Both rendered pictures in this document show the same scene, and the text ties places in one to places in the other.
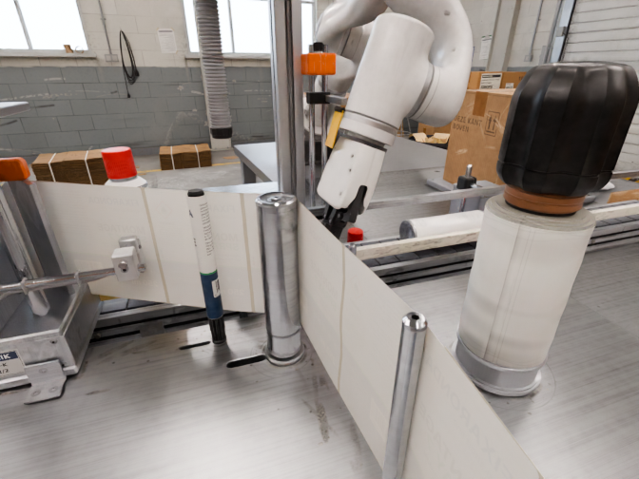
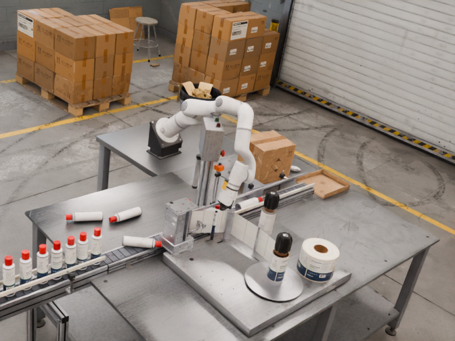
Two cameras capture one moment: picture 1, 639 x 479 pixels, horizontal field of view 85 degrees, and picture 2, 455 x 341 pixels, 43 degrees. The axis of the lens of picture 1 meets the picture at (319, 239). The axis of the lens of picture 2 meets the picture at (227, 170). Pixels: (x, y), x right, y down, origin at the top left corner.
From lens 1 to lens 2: 292 cm
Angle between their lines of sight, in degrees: 26
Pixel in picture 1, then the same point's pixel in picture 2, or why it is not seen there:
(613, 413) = not seen: hidden behind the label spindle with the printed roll
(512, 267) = (266, 219)
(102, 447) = (209, 254)
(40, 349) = (190, 242)
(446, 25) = (250, 160)
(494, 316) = (263, 227)
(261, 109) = not seen: outside the picture
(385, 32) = (239, 168)
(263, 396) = (227, 246)
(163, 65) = not seen: outside the picture
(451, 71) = (251, 172)
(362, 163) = (233, 195)
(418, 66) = (246, 174)
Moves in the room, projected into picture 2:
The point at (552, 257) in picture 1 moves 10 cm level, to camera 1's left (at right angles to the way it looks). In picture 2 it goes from (271, 218) to (255, 220)
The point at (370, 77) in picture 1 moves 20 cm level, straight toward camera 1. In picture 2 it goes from (235, 176) to (246, 195)
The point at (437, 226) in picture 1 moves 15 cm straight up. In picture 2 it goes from (246, 204) to (250, 183)
